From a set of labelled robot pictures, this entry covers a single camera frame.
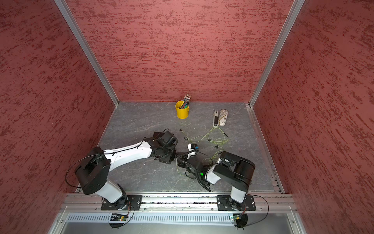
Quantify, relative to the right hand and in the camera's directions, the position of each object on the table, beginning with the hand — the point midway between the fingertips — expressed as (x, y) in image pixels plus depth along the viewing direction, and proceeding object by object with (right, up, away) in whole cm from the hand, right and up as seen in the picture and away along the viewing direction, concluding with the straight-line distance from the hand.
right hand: (175, 158), depth 86 cm
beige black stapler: (+28, +24, +20) cm, 42 cm away
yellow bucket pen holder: (+3, +28, +23) cm, 36 cm away
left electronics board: (-28, -26, -13) cm, 40 cm away
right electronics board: (+35, -26, -16) cm, 46 cm away
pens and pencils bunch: (+5, +34, +17) cm, 39 cm away
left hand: (0, +2, 0) cm, 2 cm away
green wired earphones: (+20, -4, +6) cm, 21 cm away
